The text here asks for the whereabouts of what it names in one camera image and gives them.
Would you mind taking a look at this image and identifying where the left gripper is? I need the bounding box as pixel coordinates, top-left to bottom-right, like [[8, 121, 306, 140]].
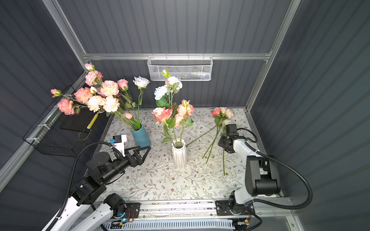
[[103, 144, 150, 185]]

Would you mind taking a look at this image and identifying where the blue ceramic vase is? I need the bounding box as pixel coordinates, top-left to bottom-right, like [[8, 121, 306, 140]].
[[131, 124, 151, 148]]

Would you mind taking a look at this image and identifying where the white ribbed vase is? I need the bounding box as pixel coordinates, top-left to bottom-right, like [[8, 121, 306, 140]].
[[172, 139, 188, 169]]

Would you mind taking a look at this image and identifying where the coral red rose stem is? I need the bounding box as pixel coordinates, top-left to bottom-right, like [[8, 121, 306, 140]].
[[152, 107, 175, 144]]

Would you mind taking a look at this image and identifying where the coral spray rose stem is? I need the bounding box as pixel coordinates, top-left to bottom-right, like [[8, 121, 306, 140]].
[[174, 100, 194, 148]]

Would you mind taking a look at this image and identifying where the cream double peony stem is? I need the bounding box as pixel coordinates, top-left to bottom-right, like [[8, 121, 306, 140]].
[[87, 95, 141, 131]]

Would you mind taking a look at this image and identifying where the white green flower stem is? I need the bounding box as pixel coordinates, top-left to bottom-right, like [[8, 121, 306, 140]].
[[154, 69, 183, 109]]

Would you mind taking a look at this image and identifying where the white rose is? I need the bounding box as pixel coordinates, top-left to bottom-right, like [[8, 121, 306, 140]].
[[133, 76, 150, 130]]

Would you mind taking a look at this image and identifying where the single pink rose stem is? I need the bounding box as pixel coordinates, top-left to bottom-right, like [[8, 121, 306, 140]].
[[117, 79, 141, 131]]

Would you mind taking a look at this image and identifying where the pink peony stem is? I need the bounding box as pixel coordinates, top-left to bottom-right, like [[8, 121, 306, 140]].
[[98, 80, 119, 97]]

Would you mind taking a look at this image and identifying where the pink spray rose stem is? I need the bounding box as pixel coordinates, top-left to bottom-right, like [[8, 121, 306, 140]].
[[51, 87, 96, 115]]

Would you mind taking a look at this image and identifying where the pink multi-bloom rose stem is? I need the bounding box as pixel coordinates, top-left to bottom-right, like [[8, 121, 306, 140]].
[[84, 63, 103, 87]]

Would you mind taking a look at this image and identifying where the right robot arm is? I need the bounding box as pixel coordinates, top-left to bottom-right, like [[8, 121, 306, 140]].
[[218, 124, 280, 207]]

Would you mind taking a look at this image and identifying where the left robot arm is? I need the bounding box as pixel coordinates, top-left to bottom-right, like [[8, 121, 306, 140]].
[[43, 146, 151, 231]]

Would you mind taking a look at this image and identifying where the pile of artificial flowers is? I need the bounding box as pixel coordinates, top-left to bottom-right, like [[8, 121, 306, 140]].
[[186, 107, 234, 164]]

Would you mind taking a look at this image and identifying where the floral table mat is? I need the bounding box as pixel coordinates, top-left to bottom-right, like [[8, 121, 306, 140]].
[[98, 108, 245, 201]]

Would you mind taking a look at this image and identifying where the yellow marker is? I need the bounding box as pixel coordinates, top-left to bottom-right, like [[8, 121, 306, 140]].
[[86, 113, 99, 130]]

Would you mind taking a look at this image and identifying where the right black cable conduit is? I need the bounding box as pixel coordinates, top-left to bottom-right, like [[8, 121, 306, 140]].
[[236, 127, 313, 210]]

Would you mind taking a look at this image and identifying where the black cable conduit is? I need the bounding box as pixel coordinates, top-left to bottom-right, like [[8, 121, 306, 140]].
[[236, 127, 313, 210], [44, 141, 122, 231]]

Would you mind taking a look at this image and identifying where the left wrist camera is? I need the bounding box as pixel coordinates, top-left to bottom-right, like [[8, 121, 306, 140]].
[[109, 135, 127, 157]]

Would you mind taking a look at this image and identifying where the left black cable conduit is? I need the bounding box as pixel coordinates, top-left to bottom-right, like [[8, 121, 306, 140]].
[[44, 141, 122, 231]]

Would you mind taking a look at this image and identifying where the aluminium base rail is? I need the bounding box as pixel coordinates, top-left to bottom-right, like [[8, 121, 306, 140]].
[[60, 197, 293, 223]]

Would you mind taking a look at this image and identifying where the black wire basket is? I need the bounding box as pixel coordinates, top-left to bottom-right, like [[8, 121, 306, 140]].
[[23, 85, 109, 157]]

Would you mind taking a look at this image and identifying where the white wire basket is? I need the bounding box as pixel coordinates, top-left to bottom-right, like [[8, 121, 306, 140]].
[[147, 55, 214, 81]]

